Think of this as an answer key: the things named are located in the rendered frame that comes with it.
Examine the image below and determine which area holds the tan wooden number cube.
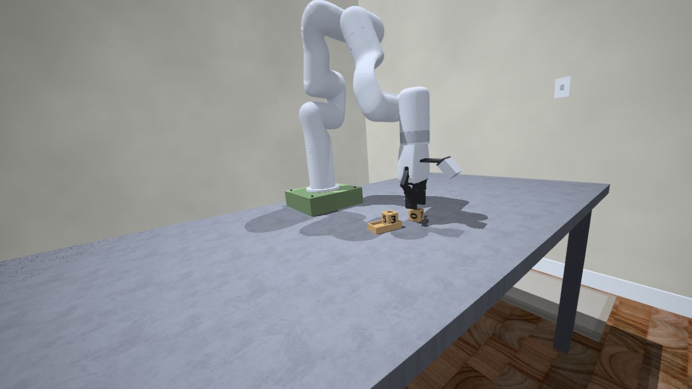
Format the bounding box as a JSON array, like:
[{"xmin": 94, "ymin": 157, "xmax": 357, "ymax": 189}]
[
  {"xmin": 409, "ymin": 207, "xmax": 424, "ymax": 222},
  {"xmin": 381, "ymin": 210, "xmax": 398, "ymax": 225}
]

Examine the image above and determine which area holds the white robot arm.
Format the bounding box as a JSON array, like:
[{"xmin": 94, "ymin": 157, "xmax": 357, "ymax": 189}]
[{"xmin": 300, "ymin": 0, "xmax": 430, "ymax": 193}]

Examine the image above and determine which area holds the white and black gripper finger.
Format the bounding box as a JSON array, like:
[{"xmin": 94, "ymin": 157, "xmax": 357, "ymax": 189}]
[
  {"xmin": 400, "ymin": 166, "xmax": 417, "ymax": 210},
  {"xmin": 416, "ymin": 179, "xmax": 428, "ymax": 205}
]

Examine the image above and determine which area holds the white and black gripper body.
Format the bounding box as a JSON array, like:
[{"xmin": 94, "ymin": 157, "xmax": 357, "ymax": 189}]
[{"xmin": 398, "ymin": 142, "xmax": 430, "ymax": 184}]

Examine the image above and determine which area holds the tan wooden tray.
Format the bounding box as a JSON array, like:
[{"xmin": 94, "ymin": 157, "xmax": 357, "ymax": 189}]
[{"xmin": 367, "ymin": 220, "xmax": 402, "ymax": 234}]

